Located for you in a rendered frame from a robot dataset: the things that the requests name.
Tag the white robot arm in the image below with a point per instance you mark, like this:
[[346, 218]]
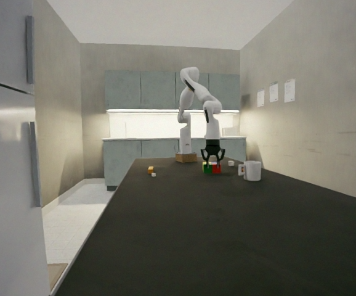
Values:
[[189, 77]]

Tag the white mug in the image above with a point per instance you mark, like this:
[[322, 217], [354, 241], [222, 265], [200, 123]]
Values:
[[252, 172]]

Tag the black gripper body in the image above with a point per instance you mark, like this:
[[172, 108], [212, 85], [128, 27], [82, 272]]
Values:
[[209, 143]]

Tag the green cube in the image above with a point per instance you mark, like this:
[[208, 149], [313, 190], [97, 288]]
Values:
[[207, 170]]

